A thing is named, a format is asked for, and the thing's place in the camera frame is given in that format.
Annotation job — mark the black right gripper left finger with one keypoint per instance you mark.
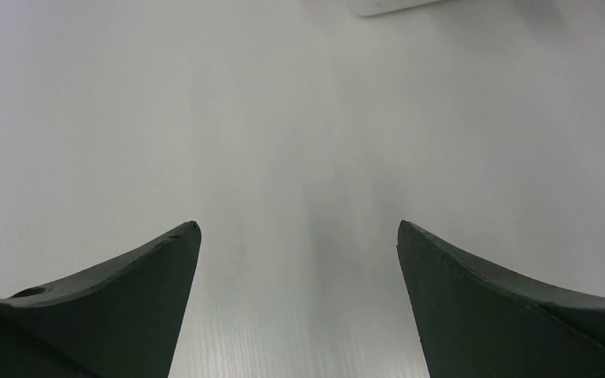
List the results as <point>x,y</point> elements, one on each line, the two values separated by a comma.
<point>119,318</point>

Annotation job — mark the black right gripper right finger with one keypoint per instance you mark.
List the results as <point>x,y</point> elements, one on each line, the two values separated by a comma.
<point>479,319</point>

